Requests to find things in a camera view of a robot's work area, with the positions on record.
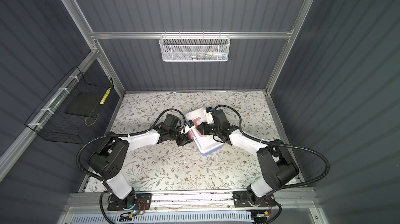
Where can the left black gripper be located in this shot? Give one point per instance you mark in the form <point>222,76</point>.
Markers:
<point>183,139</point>

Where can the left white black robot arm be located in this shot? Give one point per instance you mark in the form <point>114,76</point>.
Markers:
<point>108,158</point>

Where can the floral table mat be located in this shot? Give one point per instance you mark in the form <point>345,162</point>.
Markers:
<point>168,167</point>

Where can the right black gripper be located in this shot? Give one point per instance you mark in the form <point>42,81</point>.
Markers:
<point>204,126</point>

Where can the white wire mesh basket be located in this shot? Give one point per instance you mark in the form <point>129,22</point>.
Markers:
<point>174,49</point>

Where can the black pad in basket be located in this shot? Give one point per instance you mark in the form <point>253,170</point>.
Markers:
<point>85,105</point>

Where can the white blue tool box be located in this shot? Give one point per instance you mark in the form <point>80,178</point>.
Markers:
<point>205,143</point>

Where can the pens in white basket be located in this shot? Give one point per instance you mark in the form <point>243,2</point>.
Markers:
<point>207,56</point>

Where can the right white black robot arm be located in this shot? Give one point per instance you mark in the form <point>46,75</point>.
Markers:
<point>277,165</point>

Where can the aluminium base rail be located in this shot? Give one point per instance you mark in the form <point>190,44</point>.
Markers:
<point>195,200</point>

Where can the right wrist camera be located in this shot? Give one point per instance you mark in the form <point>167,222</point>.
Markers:
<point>208,114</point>

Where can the black wire basket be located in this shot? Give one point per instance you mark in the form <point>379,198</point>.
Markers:
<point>52,124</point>

